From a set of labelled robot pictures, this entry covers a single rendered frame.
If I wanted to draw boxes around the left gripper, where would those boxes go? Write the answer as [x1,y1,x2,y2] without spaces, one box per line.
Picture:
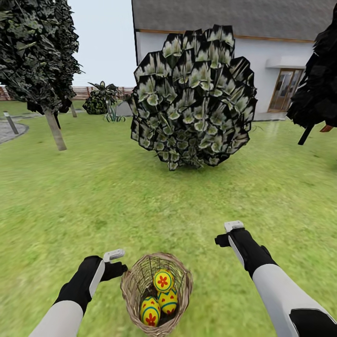
[102,262,128,281]

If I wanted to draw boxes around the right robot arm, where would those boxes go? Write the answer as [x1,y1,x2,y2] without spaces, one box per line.
[215,220,337,337]

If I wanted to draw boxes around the wicker basket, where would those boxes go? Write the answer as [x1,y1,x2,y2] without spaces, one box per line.
[120,251,194,337]

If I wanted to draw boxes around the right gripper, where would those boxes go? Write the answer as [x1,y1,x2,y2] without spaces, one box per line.
[215,233,231,247]

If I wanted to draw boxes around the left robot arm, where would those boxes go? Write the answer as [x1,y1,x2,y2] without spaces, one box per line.
[29,249,128,337]

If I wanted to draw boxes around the easter egg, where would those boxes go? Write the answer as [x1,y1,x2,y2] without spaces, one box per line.
[140,293,163,327]
[156,286,177,314]
[153,268,174,293]

